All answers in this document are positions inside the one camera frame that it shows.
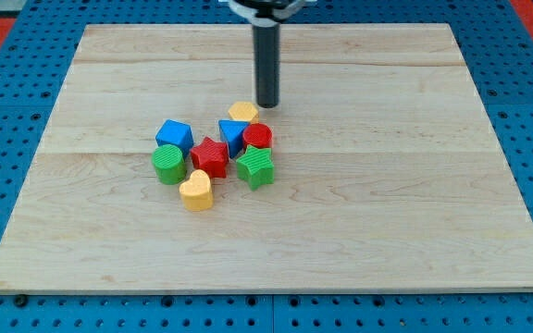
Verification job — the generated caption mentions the green star block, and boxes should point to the green star block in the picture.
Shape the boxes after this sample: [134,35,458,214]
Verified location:
[236,145,275,191]

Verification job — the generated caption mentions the blue triangle block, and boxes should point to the blue triangle block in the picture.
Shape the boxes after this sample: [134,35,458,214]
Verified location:
[217,119,250,159]

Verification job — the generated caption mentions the green cylinder block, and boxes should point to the green cylinder block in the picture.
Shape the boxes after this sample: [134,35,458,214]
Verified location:
[151,144,187,185]

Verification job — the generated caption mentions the yellow hexagon block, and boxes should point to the yellow hexagon block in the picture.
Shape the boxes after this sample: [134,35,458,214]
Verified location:
[228,101,260,124]

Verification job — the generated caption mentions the yellow heart block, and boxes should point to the yellow heart block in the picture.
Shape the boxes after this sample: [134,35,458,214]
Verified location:
[179,169,214,212]

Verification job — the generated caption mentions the red cylinder block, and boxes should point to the red cylinder block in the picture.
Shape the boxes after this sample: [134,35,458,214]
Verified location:
[242,123,273,149]

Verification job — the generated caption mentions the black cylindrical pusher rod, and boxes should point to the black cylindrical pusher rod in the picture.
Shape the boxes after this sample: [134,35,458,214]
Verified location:
[253,25,279,108]

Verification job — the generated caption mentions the red star block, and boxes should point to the red star block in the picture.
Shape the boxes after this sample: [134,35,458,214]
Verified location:
[190,137,229,179]

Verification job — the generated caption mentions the blue cube block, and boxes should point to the blue cube block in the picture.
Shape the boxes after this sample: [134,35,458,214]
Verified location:
[155,119,194,158]

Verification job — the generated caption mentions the wooden board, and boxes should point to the wooden board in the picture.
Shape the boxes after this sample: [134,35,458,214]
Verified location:
[0,23,533,295]

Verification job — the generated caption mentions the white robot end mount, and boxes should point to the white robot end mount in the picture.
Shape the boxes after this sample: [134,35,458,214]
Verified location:
[228,0,306,28]

